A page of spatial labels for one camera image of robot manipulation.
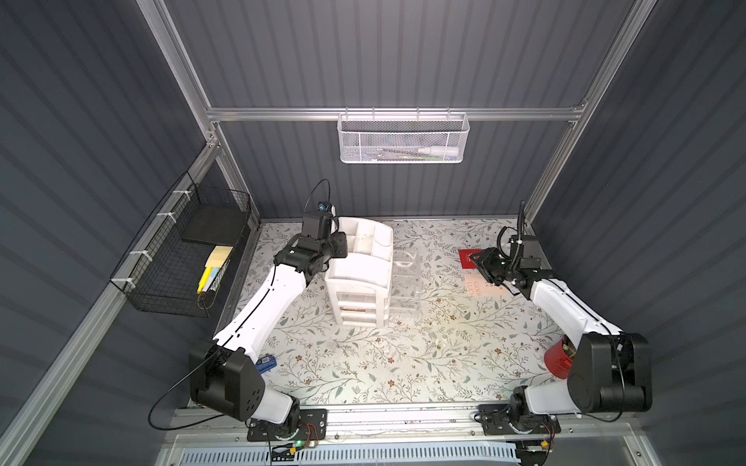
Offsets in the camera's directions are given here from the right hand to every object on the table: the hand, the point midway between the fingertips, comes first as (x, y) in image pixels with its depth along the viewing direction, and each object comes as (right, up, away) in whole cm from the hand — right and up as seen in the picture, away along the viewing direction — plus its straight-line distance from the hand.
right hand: (477, 258), depth 87 cm
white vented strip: (-4, -48, -17) cm, 51 cm away
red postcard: (+3, 0, +21) cm, 22 cm away
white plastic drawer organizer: (-35, -6, -14) cm, 38 cm away
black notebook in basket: (-76, +10, -8) cm, 77 cm away
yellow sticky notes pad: (-73, +1, -11) cm, 74 cm away
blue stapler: (-62, -30, -6) cm, 69 cm away
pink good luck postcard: (+4, -10, +13) cm, 17 cm away
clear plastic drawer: (-21, -13, +11) cm, 27 cm away
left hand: (-40, +5, -6) cm, 41 cm away
